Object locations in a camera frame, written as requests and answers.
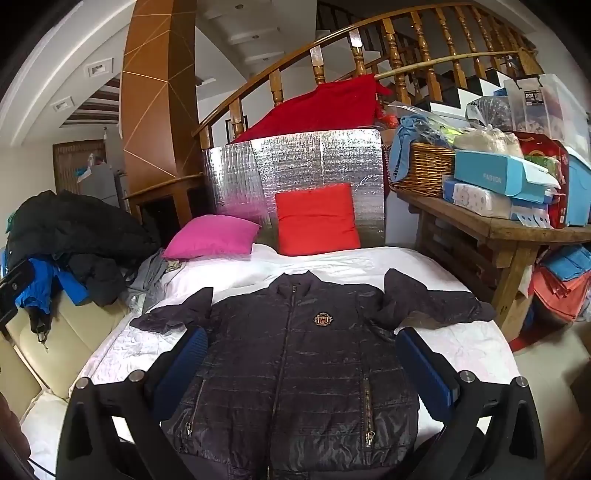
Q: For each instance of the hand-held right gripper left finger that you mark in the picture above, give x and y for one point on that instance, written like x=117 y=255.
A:
x=189 y=364

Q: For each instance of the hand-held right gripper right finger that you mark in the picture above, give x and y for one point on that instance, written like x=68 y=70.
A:
x=425 y=369

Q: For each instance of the black quilted jacket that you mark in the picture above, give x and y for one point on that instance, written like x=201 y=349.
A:
x=295 y=369

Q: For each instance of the blue jacket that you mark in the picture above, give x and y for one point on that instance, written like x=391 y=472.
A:
x=44 y=281

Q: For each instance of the cream sofa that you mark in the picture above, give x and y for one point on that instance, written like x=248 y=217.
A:
x=69 y=337

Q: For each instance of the pile of black coats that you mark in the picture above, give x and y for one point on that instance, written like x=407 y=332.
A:
x=74 y=226

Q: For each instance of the grey garment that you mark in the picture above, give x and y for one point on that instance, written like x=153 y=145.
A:
x=150 y=277

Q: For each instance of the pink pillow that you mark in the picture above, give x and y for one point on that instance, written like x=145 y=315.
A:
x=212 y=237

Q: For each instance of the wooden door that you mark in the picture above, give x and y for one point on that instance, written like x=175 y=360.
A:
x=67 y=166

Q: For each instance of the grey refrigerator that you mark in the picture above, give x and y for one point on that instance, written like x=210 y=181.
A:
x=99 y=182

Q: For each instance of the white quilted blanket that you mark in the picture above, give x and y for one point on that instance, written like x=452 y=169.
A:
x=323 y=263

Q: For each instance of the coral folded cloth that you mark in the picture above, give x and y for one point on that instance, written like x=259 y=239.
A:
x=554 y=297

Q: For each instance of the wooden table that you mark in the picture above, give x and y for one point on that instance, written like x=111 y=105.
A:
x=517 y=249

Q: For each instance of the blue folded cloth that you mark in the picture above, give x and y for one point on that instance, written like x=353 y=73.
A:
x=568 y=265

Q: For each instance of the white tissue pack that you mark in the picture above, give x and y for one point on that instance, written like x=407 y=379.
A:
x=475 y=198

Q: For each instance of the red pillow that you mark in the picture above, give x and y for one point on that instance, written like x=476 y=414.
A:
x=316 y=221

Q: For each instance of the wicker basket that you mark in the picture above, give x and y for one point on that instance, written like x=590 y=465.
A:
x=425 y=168

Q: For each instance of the blue cardboard box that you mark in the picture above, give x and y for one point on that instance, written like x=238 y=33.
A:
x=489 y=173

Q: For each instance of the light blue storage bin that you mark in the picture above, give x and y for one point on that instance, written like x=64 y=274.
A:
x=579 y=194

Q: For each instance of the silver foil insulation panel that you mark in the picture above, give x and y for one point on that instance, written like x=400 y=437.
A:
x=300 y=157

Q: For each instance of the plastic bag of beige items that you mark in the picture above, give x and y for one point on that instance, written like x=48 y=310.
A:
x=489 y=141

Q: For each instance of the wooden column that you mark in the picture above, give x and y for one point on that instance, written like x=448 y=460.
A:
x=152 y=92

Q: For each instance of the red gift box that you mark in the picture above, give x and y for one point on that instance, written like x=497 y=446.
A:
x=549 y=154

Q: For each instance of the dark dotted plastic bag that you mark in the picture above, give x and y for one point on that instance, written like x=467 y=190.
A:
x=489 y=113

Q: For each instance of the red cloth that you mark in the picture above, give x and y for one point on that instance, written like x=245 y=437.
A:
x=323 y=106

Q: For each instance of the clear plastic storage box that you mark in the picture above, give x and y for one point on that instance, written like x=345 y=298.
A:
x=549 y=106

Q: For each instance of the wooden stair railing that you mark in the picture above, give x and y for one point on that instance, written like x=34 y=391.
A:
x=392 y=44

